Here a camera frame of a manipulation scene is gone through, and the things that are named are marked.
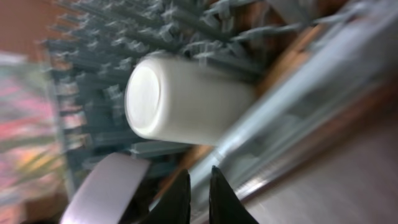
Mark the colourful painted floor mat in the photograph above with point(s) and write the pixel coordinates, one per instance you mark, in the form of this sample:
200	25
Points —
31	165

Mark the dark brown serving tray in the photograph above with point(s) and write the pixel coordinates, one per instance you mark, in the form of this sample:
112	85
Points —
352	181

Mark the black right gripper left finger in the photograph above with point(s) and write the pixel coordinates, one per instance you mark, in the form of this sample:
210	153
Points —
174	206

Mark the white bowl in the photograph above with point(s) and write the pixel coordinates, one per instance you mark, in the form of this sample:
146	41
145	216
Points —
105	194

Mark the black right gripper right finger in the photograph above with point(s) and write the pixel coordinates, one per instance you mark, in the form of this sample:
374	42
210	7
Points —
224	206

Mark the white cup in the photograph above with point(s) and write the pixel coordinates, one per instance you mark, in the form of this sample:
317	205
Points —
172	99

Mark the grey plastic dish rack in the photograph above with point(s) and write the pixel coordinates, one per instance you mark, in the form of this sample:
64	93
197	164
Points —
103	40

